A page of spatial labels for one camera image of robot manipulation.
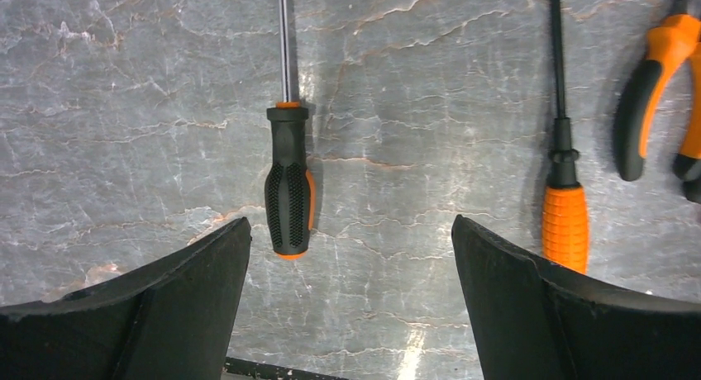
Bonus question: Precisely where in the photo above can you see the orange handle pliers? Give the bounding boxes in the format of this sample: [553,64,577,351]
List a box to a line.
[613,0,700,203]

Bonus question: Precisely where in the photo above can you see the small orange black screwdriver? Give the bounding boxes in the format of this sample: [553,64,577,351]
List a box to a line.
[265,0,316,260]

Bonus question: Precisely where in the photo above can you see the large orange handle screwdriver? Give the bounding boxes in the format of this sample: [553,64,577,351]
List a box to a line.
[541,0,589,274]

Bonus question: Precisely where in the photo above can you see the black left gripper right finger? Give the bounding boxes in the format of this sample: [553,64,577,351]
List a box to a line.
[451,216,700,379]

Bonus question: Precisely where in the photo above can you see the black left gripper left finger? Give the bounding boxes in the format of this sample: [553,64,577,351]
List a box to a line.
[1,218,251,379]

